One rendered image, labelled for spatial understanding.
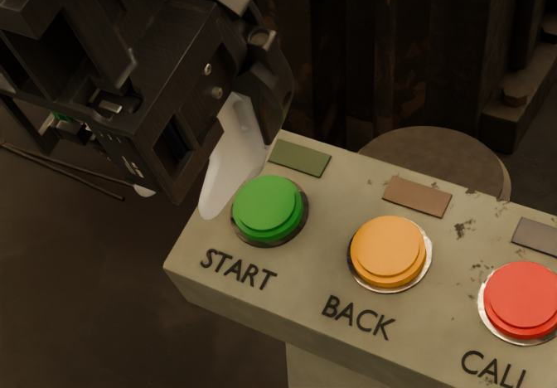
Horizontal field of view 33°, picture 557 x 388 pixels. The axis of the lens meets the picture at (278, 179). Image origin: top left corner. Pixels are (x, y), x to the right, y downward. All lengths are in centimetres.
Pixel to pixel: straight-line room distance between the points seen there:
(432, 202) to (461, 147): 19
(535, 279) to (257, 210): 16
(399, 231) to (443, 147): 21
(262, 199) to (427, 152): 21
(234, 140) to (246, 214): 11
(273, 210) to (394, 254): 7
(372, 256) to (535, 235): 9
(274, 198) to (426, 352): 12
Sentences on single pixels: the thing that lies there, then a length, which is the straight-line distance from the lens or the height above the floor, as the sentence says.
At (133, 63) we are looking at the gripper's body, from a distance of 34.
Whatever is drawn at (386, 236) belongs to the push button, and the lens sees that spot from 50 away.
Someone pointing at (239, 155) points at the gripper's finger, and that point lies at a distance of 43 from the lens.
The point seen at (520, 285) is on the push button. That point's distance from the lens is 48.
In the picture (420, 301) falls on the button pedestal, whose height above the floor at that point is 59.
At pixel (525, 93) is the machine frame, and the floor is 9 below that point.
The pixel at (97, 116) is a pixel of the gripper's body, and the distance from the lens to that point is 33.
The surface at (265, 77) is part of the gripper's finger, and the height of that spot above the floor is 75.
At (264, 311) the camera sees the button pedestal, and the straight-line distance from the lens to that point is 51.
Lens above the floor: 96
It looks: 41 degrees down
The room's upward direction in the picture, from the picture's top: 4 degrees counter-clockwise
